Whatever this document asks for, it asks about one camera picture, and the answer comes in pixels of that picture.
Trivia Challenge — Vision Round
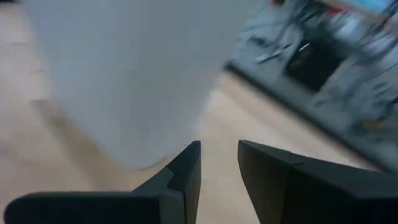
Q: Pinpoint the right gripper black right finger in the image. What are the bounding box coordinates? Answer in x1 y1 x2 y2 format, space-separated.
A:
238 139 398 224

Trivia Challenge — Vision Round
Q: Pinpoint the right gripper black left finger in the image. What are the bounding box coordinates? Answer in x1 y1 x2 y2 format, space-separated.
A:
2 140 202 224

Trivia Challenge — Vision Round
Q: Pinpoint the white plastic trash bin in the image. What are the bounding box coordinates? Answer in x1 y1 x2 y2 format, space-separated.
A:
25 0 268 171

